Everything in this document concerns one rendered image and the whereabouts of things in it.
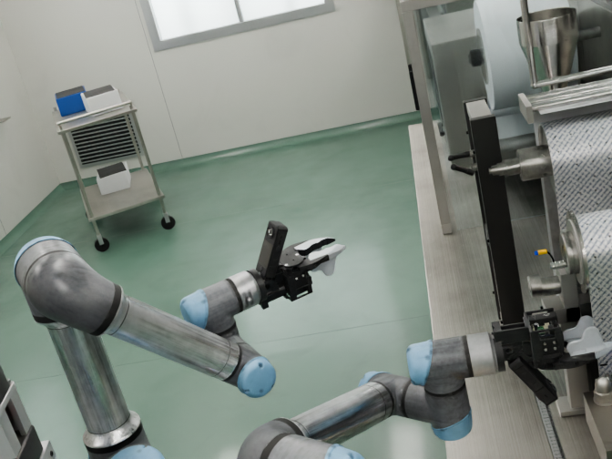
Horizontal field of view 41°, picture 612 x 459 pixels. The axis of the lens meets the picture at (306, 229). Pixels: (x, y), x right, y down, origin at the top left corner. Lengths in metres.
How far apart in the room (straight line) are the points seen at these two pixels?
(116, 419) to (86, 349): 0.16
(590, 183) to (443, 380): 0.48
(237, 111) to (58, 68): 1.58
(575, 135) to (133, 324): 0.89
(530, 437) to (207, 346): 0.63
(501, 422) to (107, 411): 0.76
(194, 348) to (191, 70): 5.77
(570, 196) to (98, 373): 0.96
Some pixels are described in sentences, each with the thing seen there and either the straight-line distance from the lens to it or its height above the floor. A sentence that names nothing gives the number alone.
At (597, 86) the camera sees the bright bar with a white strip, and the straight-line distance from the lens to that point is 1.71.
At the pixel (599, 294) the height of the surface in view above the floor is 1.19.
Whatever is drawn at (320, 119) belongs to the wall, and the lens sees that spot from 7.11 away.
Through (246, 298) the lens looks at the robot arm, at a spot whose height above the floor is 1.21.
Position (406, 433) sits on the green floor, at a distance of 3.22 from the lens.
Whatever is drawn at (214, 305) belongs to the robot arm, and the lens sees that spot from 1.64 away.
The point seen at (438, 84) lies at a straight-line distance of 2.38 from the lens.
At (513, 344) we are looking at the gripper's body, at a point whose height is 1.13.
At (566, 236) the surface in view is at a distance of 1.48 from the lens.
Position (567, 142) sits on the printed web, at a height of 1.38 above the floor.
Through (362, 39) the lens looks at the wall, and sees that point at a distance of 6.95.
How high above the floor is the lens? 1.92
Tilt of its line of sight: 22 degrees down
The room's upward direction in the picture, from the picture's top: 14 degrees counter-clockwise
